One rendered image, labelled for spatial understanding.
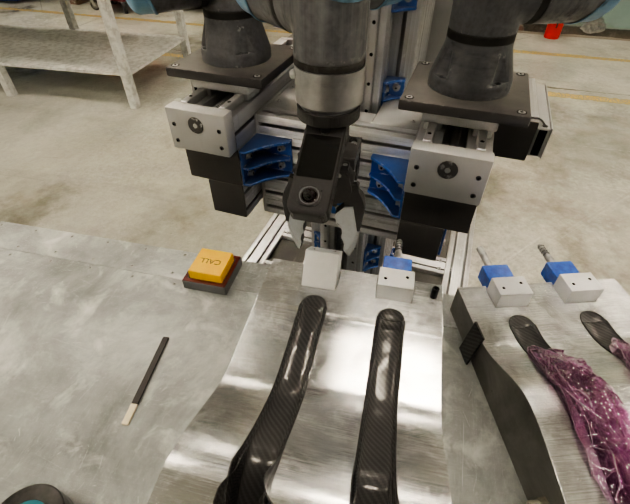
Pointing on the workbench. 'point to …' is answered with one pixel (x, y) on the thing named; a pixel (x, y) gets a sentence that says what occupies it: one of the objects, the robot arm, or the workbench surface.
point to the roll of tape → (38, 495)
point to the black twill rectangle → (471, 343)
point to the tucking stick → (145, 382)
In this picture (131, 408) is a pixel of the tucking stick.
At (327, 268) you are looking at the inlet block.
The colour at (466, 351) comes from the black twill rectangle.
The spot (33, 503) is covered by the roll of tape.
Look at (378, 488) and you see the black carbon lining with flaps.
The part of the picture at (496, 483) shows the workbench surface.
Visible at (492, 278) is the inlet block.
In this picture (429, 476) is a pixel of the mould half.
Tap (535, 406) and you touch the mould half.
